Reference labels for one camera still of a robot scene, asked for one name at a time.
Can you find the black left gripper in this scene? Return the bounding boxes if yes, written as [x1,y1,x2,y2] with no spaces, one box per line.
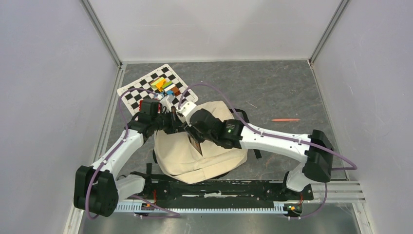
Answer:
[151,108,186,135]

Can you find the beige canvas backpack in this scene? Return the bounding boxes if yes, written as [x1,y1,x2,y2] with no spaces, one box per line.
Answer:
[146,100,263,185]

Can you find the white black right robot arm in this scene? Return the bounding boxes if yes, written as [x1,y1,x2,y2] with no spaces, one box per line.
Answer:
[178,107,334,199]

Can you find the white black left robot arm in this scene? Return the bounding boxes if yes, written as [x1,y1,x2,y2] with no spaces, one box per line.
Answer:
[74,96,179,217]

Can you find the green yellow block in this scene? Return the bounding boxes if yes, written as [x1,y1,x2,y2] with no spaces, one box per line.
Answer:
[150,77,166,92]

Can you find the orange block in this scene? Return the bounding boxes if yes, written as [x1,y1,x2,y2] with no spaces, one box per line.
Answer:
[156,78,169,92]

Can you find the black white chessboard mat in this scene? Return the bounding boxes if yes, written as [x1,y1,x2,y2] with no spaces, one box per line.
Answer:
[117,64,198,115]

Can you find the brown block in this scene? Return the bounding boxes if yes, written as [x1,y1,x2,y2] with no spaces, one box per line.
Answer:
[171,86,181,97]

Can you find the salmon pencil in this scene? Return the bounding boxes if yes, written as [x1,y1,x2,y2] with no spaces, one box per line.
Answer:
[271,118,300,122]

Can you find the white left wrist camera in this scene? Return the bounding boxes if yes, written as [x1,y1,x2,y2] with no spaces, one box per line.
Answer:
[156,94,175,113]

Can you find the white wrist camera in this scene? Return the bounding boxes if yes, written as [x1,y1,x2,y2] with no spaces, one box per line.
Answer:
[156,94,175,113]
[176,101,198,126]

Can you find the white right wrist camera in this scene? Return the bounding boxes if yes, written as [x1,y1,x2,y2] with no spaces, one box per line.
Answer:
[176,101,198,126]

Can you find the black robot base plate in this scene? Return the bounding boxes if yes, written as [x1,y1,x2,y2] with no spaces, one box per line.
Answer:
[140,175,314,209]

